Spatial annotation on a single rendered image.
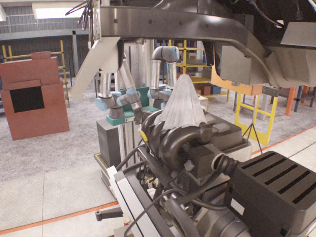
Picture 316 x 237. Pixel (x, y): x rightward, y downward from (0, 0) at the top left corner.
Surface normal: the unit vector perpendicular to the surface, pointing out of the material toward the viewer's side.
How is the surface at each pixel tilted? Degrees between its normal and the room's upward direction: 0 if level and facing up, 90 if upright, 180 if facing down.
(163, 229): 16
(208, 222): 49
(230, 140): 79
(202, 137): 90
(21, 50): 90
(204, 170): 90
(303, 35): 60
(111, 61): 99
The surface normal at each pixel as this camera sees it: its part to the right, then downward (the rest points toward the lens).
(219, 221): -0.55, -0.48
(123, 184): -0.25, -0.85
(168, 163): -0.33, 0.60
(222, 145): 0.44, 0.14
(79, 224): 0.00, -0.93
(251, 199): -0.88, 0.00
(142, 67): 0.58, 0.29
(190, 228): -0.06, -0.78
